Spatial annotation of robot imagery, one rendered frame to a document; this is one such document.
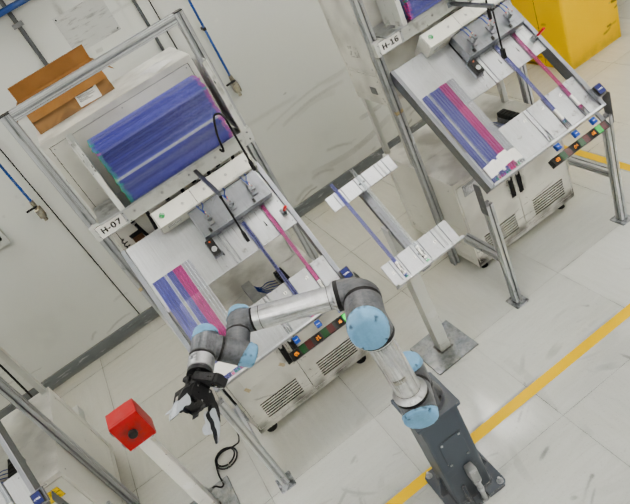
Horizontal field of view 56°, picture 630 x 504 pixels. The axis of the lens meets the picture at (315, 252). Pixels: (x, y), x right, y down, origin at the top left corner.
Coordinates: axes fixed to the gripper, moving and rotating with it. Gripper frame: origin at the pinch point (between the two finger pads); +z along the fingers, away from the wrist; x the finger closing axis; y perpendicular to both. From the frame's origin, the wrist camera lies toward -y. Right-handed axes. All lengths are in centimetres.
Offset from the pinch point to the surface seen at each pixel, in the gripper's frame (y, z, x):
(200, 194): 20, -123, 0
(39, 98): 26, -119, 70
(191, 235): 34, -115, -8
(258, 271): 49, -143, -59
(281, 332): 23, -80, -51
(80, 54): 28, -167, 66
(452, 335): -7, -116, -142
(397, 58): -64, -195, -42
